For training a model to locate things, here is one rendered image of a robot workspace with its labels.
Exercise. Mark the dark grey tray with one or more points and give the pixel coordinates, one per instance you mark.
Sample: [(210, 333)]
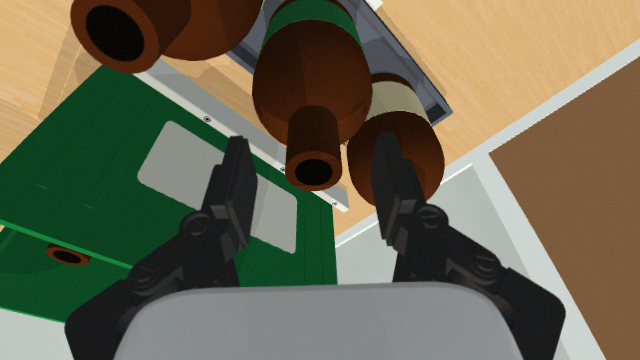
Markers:
[(381, 56)]

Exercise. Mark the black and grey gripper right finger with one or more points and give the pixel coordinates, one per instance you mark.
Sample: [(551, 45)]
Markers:
[(426, 243)]

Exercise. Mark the brown bottle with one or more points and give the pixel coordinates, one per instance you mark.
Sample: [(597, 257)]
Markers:
[(312, 82), (129, 36), (396, 107), (67, 256)]

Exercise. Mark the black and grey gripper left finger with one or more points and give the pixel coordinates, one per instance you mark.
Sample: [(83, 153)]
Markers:
[(195, 255)]

